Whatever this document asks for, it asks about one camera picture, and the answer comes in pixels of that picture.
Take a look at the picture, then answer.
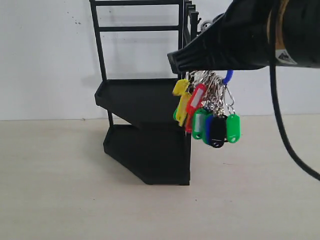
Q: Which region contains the colourful key tag bunch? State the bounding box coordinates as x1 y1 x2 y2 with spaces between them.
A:
172 70 242 149

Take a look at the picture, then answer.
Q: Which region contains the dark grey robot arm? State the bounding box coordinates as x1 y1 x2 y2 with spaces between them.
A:
167 0 320 74

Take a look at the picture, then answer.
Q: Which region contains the black two-tier rack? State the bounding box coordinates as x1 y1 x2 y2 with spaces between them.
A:
90 0 200 186

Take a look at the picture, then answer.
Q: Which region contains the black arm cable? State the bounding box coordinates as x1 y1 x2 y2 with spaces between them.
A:
265 0 320 182

